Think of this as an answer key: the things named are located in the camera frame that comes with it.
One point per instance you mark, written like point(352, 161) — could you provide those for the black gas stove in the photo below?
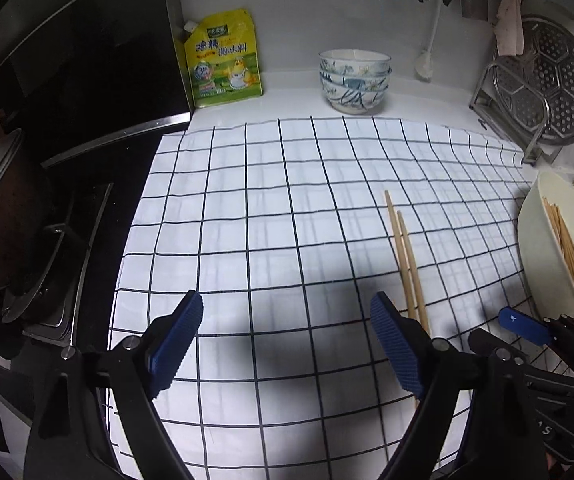
point(62, 280)

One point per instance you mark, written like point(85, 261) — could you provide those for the white dish brush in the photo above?
point(424, 67)

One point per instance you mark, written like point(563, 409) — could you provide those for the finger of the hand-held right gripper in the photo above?
point(497, 344)
point(522, 324)

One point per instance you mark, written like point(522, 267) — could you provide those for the black range hood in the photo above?
point(92, 60)

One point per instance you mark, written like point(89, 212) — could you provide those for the perforated steel steamer plate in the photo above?
point(562, 90)

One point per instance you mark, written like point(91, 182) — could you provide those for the bundle of wooden chopsticks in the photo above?
point(567, 255)

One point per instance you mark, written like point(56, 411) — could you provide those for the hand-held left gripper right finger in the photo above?
point(397, 347)

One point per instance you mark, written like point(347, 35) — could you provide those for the tapered wooden chopstick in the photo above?
point(399, 255)
point(414, 280)

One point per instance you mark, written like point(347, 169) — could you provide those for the white plastic bin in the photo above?
point(537, 240)

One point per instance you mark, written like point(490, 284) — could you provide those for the floral ceramic bowl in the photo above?
point(354, 100)
point(327, 80)
point(352, 57)

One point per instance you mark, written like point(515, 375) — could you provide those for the yellow seasoning pouch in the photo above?
point(224, 65)

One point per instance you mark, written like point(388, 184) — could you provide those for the brown cooking pot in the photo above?
point(12, 232)

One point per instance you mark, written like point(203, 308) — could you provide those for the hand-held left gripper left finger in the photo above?
point(177, 347)

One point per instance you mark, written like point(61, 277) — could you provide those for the pink cloth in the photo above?
point(509, 25)

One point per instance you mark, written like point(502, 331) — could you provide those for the white checked cloth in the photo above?
point(292, 220)

